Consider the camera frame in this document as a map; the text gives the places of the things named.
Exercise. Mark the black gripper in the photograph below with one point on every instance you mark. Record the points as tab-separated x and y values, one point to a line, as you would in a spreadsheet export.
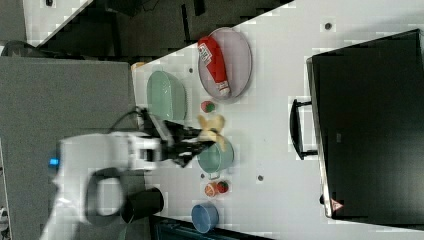
177	142

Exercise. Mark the yellow peeled toy banana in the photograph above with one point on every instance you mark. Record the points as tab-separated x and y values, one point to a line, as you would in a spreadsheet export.
211	130

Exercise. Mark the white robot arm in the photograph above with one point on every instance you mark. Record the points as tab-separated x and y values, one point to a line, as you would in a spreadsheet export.
86	160

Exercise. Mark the black toaster oven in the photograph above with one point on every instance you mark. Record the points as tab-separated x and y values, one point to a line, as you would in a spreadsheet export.
368	113

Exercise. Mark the pink toy strawberry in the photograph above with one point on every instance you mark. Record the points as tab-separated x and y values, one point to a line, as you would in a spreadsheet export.
207	106

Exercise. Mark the green perforated colander basket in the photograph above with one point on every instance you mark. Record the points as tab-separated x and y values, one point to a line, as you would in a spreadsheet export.
166	96

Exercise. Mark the orange toy slice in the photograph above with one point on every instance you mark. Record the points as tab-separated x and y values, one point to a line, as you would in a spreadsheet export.
210	189

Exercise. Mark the red toy strawberry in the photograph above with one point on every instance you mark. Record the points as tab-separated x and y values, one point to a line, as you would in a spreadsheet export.
222	187

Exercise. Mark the blue cup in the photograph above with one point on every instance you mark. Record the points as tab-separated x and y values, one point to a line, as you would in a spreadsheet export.
205	217

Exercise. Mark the black round cup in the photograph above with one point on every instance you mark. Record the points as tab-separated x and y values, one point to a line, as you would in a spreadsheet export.
142	204

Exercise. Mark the red ketchup bottle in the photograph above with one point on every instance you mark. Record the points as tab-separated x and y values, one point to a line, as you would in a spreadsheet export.
212	57

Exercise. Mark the grey round plate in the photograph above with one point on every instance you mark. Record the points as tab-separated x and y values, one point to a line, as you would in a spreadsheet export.
238	62

